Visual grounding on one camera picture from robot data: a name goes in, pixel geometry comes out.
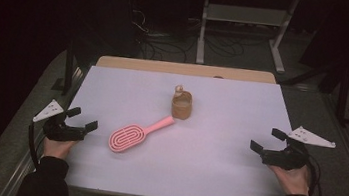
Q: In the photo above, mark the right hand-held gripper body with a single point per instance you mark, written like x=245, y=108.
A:
x=284, y=158

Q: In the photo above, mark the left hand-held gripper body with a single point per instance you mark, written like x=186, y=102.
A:
x=61, y=131

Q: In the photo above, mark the pink hairbrush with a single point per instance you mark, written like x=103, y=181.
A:
x=127, y=138

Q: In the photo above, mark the brown cup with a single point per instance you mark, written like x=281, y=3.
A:
x=181, y=109

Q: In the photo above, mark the person's left hand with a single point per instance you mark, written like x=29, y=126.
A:
x=57, y=149

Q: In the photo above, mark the person's right hand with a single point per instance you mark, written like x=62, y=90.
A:
x=293, y=181

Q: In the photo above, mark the white table board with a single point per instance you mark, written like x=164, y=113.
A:
x=187, y=166

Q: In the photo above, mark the wooden table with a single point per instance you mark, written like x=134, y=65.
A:
x=166, y=66

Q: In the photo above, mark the grey metal desk frame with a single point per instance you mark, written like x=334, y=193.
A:
x=246, y=15

